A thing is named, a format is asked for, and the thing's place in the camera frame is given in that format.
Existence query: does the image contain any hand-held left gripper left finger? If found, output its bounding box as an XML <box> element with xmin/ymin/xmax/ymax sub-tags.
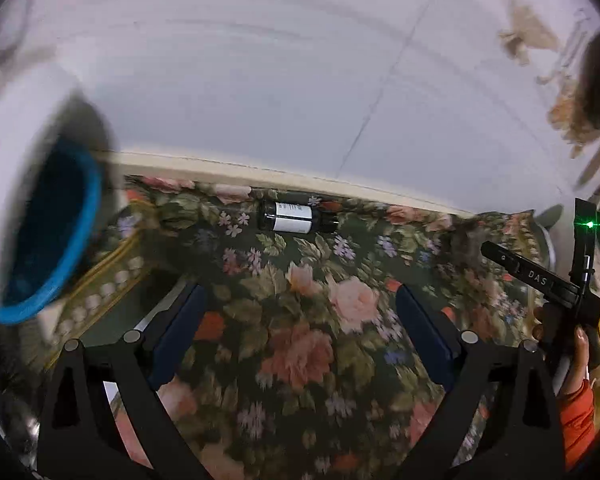
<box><xmin>37</xmin><ymin>282</ymin><xmax>211</xmax><ymax>480</ymax></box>

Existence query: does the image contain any dark bottle with white label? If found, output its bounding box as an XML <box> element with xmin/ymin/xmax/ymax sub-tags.
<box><xmin>257</xmin><ymin>199</ymin><xmax>340</xmax><ymax>235</ymax></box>

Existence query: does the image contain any person's right forearm orange sleeve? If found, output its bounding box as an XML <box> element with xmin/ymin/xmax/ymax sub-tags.
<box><xmin>559</xmin><ymin>379</ymin><xmax>597</xmax><ymax>472</ymax></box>

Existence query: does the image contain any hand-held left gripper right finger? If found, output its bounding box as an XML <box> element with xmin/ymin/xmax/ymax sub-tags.
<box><xmin>396</xmin><ymin>285</ymin><xmax>567</xmax><ymax>480</ymax></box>

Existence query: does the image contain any person's right hand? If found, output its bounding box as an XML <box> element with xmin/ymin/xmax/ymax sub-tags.
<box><xmin>533</xmin><ymin>305</ymin><xmax>591</xmax><ymax>397</ymax></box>

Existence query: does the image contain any white bin with blue bag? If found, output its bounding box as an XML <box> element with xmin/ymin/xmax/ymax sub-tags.
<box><xmin>0</xmin><ymin>67</ymin><xmax>118</xmax><ymax>327</ymax></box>

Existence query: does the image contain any grey metal basin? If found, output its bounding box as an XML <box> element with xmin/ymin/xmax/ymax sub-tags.
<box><xmin>532</xmin><ymin>204</ymin><xmax>565</xmax><ymax>268</ymax></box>

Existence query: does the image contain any floral blanket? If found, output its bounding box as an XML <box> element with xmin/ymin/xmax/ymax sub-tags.
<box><xmin>27</xmin><ymin>174</ymin><xmax>553</xmax><ymax>480</ymax></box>

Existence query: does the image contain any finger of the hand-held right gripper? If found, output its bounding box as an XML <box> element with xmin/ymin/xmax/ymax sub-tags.
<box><xmin>481</xmin><ymin>240</ymin><xmax>522</xmax><ymax>270</ymax></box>

